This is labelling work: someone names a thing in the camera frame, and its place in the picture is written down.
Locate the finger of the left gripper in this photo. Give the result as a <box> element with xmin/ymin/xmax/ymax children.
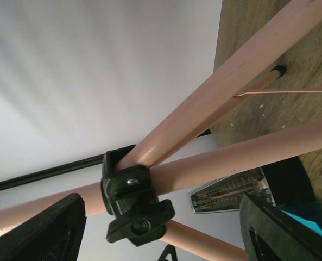
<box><xmin>157</xmin><ymin>244</ymin><xmax>177</xmax><ymax>261</ymax></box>

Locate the pink music stand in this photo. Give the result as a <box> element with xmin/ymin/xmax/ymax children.
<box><xmin>0</xmin><ymin>0</ymin><xmax>322</xmax><ymax>261</ymax></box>

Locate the blue sheet music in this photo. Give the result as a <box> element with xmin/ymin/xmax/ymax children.
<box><xmin>280</xmin><ymin>201</ymin><xmax>322</xmax><ymax>236</ymax></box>

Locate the black metronome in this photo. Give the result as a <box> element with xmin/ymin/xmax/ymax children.
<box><xmin>187</xmin><ymin>156</ymin><xmax>315</xmax><ymax>215</ymax></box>

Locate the clear metronome cover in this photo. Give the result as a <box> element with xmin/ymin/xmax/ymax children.
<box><xmin>188</xmin><ymin>167</ymin><xmax>276</xmax><ymax>214</ymax></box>

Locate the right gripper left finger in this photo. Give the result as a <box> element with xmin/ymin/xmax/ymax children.
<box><xmin>0</xmin><ymin>194</ymin><xmax>85</xmax><ymax>260</ymax></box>

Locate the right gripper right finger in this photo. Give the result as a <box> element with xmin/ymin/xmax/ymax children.
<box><xmin>239</xmin><ymin>194</ymin><xmax>322</xmax><ymax>260</ymax></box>

